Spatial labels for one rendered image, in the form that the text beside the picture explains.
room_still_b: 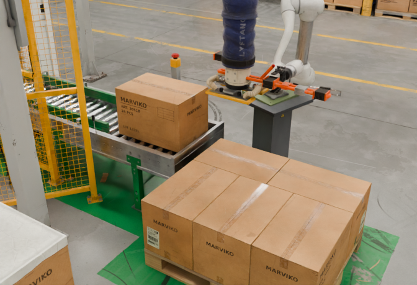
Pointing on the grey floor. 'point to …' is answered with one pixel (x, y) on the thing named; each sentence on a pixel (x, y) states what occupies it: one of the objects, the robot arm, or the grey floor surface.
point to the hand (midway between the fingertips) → (273, 82)
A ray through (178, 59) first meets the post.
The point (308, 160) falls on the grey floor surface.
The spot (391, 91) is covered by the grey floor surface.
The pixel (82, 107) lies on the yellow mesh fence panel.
